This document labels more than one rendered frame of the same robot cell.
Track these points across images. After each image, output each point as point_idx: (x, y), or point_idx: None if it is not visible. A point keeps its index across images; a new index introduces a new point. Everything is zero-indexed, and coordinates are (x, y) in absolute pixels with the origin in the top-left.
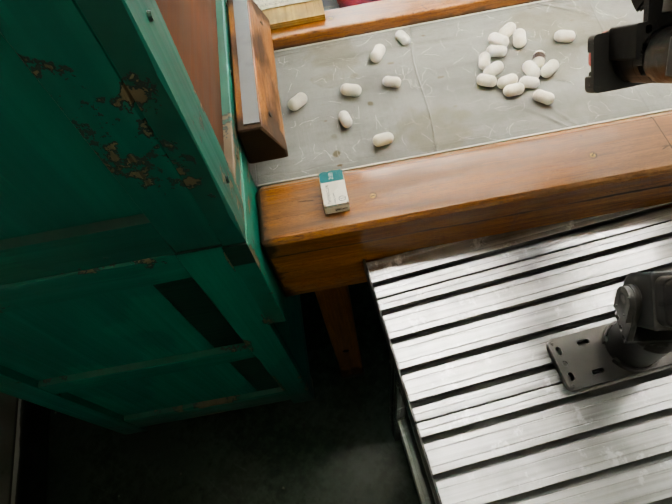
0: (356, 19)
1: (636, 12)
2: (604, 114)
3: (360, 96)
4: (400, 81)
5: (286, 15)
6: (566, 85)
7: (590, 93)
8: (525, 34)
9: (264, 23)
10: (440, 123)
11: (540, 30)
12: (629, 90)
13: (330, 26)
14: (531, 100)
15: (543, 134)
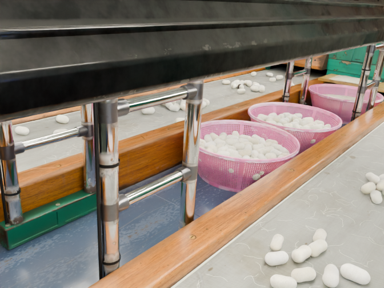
0: (309, 81)
1: (227, 102)
2: (204, 84)
3: (276, 79)
4: (270, 78)
5: (327, 76)
6: (223, 87)
7: (214, 87)
8: (253, 87)
9: (316, 62)
10: (246, 79)
11: (252, 94)
12: (203, 88)
13: (312, 79)
14: (229, 84)
15: (215, 79)
